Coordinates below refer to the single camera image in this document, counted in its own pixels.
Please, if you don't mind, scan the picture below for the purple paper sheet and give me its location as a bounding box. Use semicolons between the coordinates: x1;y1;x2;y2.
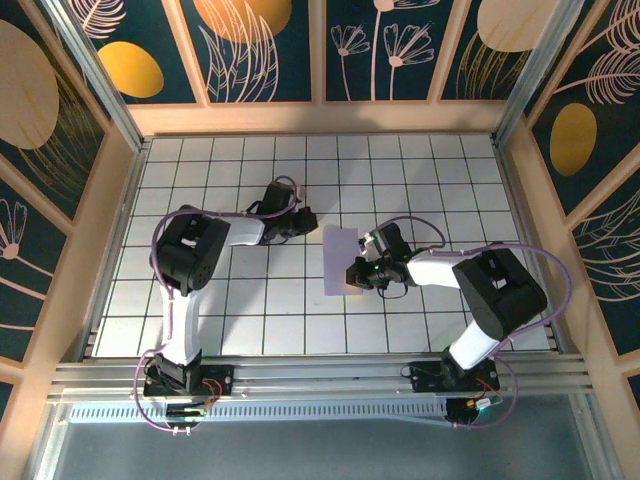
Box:
323;225;365;297

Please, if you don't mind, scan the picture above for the white grid table mat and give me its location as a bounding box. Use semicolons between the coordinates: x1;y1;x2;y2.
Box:
92;134;556;359

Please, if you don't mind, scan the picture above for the black control board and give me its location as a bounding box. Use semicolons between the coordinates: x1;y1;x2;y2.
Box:
164;402;211;421

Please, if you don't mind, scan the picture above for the long aluminium base rail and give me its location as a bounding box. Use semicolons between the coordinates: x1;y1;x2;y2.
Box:
47;353;596;404

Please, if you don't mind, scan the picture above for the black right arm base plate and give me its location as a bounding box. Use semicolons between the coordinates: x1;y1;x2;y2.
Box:
408;360;501;394

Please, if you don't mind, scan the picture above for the white slotted cable duct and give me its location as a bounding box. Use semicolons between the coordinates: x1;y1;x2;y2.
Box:
67;402;451;425

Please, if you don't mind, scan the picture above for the aluminium side rail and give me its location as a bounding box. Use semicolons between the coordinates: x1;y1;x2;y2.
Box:
77;142;151;361
492;139;571;359

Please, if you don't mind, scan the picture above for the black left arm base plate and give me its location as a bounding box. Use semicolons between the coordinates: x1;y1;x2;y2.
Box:
143;363;236;400

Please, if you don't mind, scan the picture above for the aluminium corner post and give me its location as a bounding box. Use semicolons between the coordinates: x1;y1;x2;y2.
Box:
42;0;151;154
492;0;589;146

